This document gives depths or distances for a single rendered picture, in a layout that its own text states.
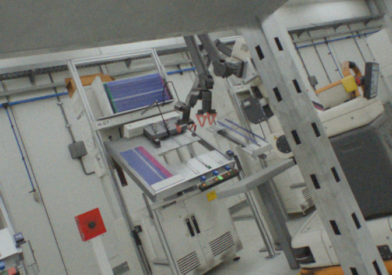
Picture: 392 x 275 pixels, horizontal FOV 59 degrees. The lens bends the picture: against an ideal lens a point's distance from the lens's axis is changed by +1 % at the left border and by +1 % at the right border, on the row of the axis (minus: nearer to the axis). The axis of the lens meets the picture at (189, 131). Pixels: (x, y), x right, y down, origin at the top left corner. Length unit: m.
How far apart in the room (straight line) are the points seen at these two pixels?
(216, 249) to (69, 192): 1.92
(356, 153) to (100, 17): 1.54
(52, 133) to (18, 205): 0.82
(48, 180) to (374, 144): 3.22
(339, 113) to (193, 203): 1.37
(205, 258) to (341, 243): 2.31
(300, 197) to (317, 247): 1.53
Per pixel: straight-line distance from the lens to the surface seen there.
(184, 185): 2.29
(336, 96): 1.87
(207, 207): 2.71
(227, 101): 3.58
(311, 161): 0.38
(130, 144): 2.64
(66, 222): 4.01
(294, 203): 3.38
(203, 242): 2.67
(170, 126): 2.77
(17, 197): 3.98
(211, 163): 2.49
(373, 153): 1.71
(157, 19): 0.31
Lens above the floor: 0.79
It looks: 6 degrees up
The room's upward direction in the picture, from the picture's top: 22 degrees counter-clockwise
